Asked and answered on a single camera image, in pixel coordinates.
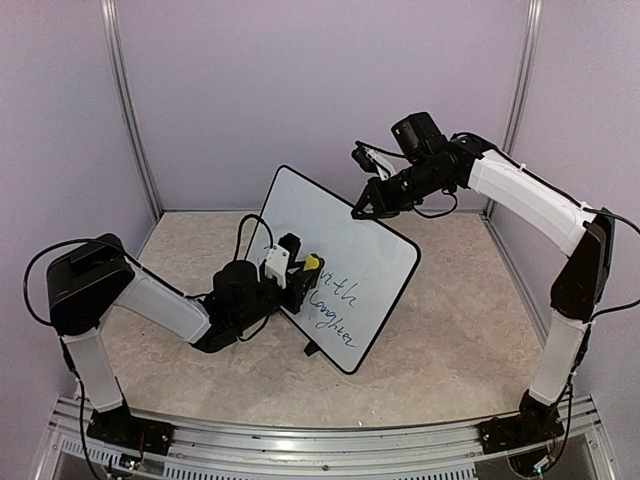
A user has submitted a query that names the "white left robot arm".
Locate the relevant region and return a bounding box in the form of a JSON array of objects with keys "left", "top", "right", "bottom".
[{"left": 46, "top": 234, "right": 324, "bottom": 445}]

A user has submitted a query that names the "yellow black whiteboard eraser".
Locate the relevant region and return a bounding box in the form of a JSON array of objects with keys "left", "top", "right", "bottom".
[{"left": 303, "top": 254, "right": 324, "bottom": 273}]

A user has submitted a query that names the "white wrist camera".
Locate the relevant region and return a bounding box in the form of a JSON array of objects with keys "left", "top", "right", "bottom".
[
  {"left": 351, "top": 141, "right": 396, "bottom": 181},
  {"left": 261, "top": 233, "right": 301, "bottom": 289}
]

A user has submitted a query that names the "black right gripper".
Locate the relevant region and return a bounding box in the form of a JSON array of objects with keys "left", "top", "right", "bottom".
[{"left": 350, "top": 158, "right": 450, "bottom": 219}]

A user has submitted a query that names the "aluminium corner post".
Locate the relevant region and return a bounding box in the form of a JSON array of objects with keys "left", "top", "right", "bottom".
[
  {"left": 99, "top": 0, "right": 164, "bottom": 222},
  {"left": 482, "top": 0, "right": 545, "bottom": 219}
]

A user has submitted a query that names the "aluminium corner post left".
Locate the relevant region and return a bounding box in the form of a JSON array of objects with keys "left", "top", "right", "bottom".
[{"left": 99, "top": 0, "right": 164, "bottom": 222}]

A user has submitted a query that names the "white whiteboard with black frame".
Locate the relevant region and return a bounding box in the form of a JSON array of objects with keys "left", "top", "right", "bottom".
[{"left": 245, "top": 165, "right": 421, "bottom": 375}]

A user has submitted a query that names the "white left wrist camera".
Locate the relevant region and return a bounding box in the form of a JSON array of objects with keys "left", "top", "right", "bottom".
[{"left": 261, "top": 233, "right": 301, "bottom": 289}]

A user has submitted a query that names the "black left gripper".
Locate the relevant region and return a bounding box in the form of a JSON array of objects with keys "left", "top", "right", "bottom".
[{"left": 235, "top": 263, "right": 319, "bottom": 333}]

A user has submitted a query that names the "aluminium front rail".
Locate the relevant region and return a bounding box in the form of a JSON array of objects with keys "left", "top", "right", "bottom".
[{"left": 34, "top": 394, "right": 616, "bottom": 480}]

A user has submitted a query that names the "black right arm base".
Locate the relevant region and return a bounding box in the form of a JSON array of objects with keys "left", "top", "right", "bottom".
[{"left": 476, "top": 383, "right": 573, "bottom": 479}]

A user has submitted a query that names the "black left camera cable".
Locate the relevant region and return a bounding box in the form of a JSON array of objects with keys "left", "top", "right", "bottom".
[{"left": 235, "top": 213, "right": 276, "bottom": 266}]

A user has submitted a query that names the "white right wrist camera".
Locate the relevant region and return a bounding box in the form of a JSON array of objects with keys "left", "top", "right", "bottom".
[{"left": 351, "top": 141, "right": 396, "bottom": 181}]

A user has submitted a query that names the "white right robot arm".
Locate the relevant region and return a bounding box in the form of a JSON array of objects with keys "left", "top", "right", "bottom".
[{"left": 351, "top": 112, "right": 614, "bottom": 444}]

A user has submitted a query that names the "aluminium corner post right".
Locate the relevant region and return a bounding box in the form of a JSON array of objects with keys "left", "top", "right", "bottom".
[{"left": 482, "top": 0, "right": 545, "bottom": 219}]

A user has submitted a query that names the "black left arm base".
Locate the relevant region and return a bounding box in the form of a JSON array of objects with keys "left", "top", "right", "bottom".
[{"left": 87, "top": 401, "right": 175, "bottom": 471}]

